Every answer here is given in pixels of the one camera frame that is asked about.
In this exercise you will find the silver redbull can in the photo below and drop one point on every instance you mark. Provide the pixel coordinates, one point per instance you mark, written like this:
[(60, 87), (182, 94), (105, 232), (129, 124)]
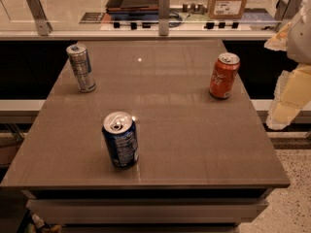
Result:
[(79, 60)]

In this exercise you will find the grey table drawer front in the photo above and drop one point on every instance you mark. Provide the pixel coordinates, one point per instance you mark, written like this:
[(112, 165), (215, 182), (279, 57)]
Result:
[(142, 211)]

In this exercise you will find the orange coke can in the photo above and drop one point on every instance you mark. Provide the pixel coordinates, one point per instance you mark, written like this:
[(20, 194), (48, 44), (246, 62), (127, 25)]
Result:
[(225, 70)]

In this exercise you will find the metal bracket post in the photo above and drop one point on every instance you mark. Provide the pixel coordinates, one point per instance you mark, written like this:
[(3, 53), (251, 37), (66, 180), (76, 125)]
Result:
[(285, 11), (42, 24), (163, 17)]

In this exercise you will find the blue pepsi can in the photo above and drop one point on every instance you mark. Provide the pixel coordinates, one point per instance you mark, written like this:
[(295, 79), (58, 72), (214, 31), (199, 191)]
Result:
[(119, 131)]

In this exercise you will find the middle metal bracket post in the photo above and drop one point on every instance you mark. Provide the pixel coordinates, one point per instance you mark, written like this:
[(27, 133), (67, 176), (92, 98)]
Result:
[(163, 17)]

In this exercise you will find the right metal bracket post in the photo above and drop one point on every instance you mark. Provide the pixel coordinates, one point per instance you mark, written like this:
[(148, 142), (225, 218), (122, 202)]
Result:
[(285, 11)]

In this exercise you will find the left metal bracket post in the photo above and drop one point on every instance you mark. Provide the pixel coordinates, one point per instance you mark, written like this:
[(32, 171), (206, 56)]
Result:
[(42, 24)]

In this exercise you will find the cardboard box with label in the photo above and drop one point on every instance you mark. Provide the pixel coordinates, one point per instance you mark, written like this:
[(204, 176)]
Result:
[(226, 9)]

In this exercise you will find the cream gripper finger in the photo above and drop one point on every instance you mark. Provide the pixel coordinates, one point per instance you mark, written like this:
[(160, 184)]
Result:
[(292, 93), (279, 40)]

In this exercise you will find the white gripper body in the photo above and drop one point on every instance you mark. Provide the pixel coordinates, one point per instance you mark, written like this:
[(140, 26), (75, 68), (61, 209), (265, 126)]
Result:
[(300, 38)]

